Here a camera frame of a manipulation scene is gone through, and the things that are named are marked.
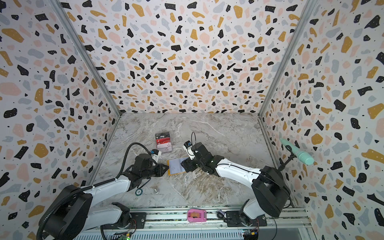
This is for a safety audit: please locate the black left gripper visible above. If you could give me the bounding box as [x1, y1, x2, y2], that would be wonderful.
[143, 163, 171, 180]

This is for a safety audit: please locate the yellow leather card holder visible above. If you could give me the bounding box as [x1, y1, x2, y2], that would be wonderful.
[167, 157, 188, 176]

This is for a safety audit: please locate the black VIP card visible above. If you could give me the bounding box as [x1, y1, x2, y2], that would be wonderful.
[155, 132, 170, 140]

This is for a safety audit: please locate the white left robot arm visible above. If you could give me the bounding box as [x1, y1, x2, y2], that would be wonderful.
[36, 154, 169, 240]

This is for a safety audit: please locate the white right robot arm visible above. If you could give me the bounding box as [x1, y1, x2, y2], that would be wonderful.
[181, 141, 291, 223]

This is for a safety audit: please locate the clear acrylic card stand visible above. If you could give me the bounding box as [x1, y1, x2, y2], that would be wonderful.
[155, 132, 173, 153]

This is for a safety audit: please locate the teal round token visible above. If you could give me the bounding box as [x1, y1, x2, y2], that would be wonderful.
[135, 189, 143, 196]

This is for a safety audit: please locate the pink tape measure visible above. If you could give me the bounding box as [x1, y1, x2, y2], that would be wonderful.
[187, 209, 207, 223]

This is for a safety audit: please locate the mint green microphone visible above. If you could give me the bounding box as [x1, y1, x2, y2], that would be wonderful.
[280, 138, 315, 166]

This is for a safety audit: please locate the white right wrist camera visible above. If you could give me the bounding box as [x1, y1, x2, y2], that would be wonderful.
[183, 141, 195, 160]

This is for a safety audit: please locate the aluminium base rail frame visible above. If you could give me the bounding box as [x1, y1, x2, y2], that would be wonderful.
[75, 205, 316, 240]

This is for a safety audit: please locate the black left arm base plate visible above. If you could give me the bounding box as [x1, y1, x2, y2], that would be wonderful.
[103, 212, 147, 232]

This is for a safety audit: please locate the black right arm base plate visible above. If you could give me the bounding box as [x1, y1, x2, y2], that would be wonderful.
[217, 210, 267, 228]

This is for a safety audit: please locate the black corrugated cable conduit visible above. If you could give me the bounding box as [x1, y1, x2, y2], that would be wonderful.
[35, 142, 152, 240]

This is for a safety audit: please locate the aluminium corner post left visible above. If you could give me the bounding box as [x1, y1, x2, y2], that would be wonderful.
[49, 1, 122, 118]

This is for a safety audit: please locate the aluminium corner post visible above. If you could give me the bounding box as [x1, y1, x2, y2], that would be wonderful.
[257, 0, 319, 118]
[49, 1, 122, 118]

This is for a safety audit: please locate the aluminium corner post right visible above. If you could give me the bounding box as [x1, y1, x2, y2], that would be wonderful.
[257, 0, 319, 118]

